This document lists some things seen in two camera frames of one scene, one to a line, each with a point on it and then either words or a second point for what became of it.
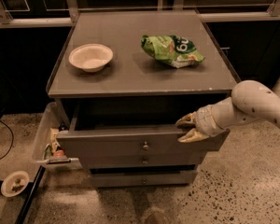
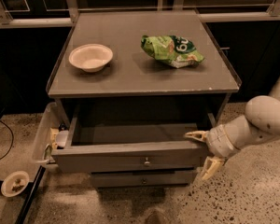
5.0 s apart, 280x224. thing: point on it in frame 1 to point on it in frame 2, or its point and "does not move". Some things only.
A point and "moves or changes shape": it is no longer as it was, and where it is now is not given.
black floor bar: x=32 y=189 does not move
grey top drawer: x=133 y=132 moves or changes shape
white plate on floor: x=14 y=184 does not move
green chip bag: x=175 y=50 does not move
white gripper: x=203 y=120 to x=218 y=141
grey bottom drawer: x=119 y=178 does not move
